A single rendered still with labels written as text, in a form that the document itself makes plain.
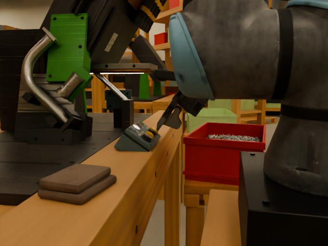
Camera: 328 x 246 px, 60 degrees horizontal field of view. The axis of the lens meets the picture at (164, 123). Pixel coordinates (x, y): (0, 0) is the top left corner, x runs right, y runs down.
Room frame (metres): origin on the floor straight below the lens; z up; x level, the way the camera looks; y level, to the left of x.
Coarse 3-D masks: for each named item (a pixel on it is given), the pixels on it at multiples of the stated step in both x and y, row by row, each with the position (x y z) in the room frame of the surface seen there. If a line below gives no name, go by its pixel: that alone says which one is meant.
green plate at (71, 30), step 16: (64, 16) 0.89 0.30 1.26; (80, 16) 0.89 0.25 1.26; (64, 32) 0.88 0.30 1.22; (80, 32) 0.87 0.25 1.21; (48, 48) 0.87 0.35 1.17; (64, 48) 0.87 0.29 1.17; (80, 48) 0.86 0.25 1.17; (48, 64) 0.86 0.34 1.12; (64, 64) 0.85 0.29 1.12; (80, 64) 0.85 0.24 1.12; (48, 80) 0.85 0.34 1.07; (64, 80) 0.84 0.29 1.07
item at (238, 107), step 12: (168, 0) 4.70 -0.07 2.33; (180, 0) 4.12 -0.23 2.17; (168, 12) 4.30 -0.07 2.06; (180, 12) 4.12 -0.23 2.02; (168, 24) 5.23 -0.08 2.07; (144, 36) 5.01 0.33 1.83; (156, 36) 4.73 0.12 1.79; (168, 36) 4.43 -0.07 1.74; (156, 48) 4.59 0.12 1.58; (168, 48) 4.36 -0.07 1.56; (168, 60) 4.51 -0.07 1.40; (168, 84) 5.23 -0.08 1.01; (228, 108) 3.32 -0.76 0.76; (240, 108) 3.21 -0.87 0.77; (252, 108) 3.50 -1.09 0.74; (264, 108) 3.42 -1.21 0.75; (264, 120) 3.43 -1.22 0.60
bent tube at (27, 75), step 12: (48, 36) 0.84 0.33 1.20; (36, 48) 0.84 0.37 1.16; (24, 60) 0.83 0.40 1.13; (36, 60) 0.85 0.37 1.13; (24, 72) 0.82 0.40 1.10; (24, 84) 0.82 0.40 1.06; (36, 84) 0.82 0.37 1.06; (36, 96) 0.80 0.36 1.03; (48, 96) 0.81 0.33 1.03; (48, 108) 0.79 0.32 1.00; (60, 108) 0.79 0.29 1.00; (60, 120) 0.78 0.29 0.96
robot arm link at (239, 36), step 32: (192, 0) 0.38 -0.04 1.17; (224, 0) 0.35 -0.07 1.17; (256, 0) 0.36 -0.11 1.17; (192, 32) 0.36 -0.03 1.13; (224, 32) 0.35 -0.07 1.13; (256, 32) 0.34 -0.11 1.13; (192, 64) 0.35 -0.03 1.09; (224, 64) 0.34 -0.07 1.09; (256, 64) 0.34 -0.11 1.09; (192, 96) 0.39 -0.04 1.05; (224, 96) 0.38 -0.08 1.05; (256, 96) 0.37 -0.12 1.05
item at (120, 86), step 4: (124, 52) 9.44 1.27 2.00; (128, 52) 9.42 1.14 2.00; (112, 76) 9.99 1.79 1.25; (108, 80) 9.59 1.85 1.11; (112, 80) 9.98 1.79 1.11; (104, 84) 9.81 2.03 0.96; (116, 84) 9.55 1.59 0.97; (120, 84) 9.52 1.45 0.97; (124, 84) 9.60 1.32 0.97; (152, 84) 9.73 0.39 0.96; (88, 88) 9.64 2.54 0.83; (104, 88) 9.55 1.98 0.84; (108, 88) 9.53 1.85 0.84; (120, 88) 9.47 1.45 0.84; (124, 88) 9.44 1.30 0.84; (88, 100) 9.70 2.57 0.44; (88, 104) 9.70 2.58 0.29; (108, 112) 9.53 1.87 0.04
